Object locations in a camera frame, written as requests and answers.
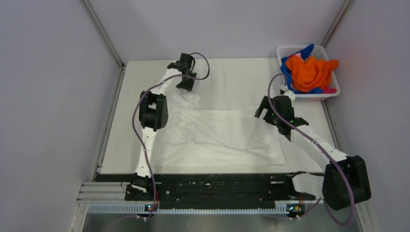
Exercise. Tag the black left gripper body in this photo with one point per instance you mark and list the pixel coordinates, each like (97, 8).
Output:
(191, 74)

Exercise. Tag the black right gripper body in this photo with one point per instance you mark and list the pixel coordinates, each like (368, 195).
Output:
(272, 117)

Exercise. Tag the white t shirt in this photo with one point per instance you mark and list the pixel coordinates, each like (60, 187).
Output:
(195, 137)

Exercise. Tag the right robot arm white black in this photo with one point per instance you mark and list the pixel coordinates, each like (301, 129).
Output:
(344, 180)

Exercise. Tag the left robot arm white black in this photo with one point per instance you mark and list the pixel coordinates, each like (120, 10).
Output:
(152, 112)

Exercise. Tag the orange t shirt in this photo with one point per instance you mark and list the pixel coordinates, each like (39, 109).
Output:
(311, 73)

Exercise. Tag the white plastic laundry basket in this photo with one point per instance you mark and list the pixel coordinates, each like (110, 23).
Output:
(334, 84)

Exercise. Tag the pink garment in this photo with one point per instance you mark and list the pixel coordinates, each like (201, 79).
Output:
(329, 90)

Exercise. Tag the blue t shirt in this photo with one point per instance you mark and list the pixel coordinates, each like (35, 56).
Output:
(302, 51)

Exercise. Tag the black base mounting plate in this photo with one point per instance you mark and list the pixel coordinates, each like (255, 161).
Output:
(208, 191)

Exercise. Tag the grey aluminium corner post left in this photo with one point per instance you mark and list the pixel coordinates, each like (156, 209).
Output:
(102, 32)

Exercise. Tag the grey aluminium corner post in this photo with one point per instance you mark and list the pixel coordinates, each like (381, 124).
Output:
(339, 16)
(102, 32)

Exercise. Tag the grey aluminium corner post right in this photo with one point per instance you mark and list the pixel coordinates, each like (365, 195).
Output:
(339, 16)

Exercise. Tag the aluminium rail frame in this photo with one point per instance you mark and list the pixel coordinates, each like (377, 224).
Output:
(102, 192)

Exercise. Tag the grey slotted cable duct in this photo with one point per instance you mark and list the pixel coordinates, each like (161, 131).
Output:
(141, 208)

